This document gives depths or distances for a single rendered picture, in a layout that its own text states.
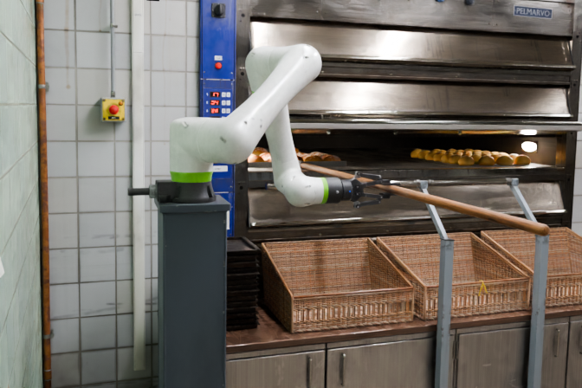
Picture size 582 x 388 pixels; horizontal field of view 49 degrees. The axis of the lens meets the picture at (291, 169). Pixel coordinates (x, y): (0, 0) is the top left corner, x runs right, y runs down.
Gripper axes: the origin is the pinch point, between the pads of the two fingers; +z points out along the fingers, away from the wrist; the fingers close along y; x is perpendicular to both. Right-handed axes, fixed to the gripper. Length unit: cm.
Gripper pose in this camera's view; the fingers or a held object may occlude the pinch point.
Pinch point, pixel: (390, 189)
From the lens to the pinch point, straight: 234.9
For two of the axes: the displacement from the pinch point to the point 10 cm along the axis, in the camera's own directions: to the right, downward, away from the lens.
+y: -0.2, 10.0, 1.0
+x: 3.3, 1.0, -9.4
